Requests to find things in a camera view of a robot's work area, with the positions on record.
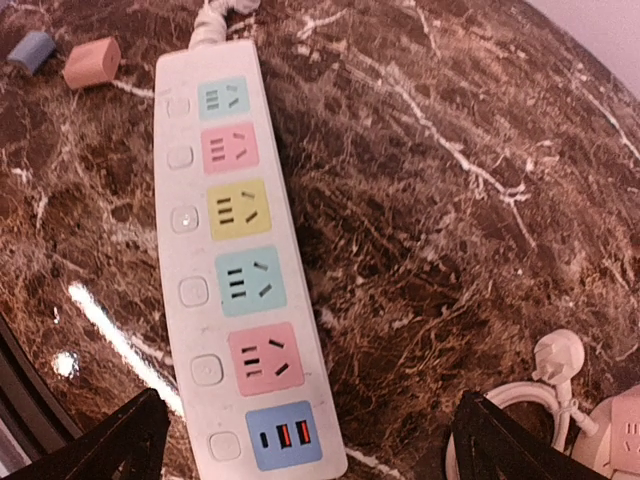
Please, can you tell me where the pink cube socket adapter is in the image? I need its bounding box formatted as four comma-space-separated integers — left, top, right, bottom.
571, 385, 639, 479

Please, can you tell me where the blue small charger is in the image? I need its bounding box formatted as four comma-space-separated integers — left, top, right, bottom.
7, 31, 56, 75

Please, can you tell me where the pink small charger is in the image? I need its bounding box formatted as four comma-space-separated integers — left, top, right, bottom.
63, 37, 121, 90

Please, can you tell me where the black front table rail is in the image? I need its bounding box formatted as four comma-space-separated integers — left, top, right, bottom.
1, 320, 82, 475

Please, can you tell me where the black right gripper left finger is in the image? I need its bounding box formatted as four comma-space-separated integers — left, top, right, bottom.
1, 388, 170, 479

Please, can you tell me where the white multicolour power strip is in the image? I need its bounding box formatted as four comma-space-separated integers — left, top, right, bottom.
153, 40, 348, 479

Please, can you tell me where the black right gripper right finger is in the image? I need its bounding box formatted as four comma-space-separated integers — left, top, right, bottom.
452, 391, 602, 480

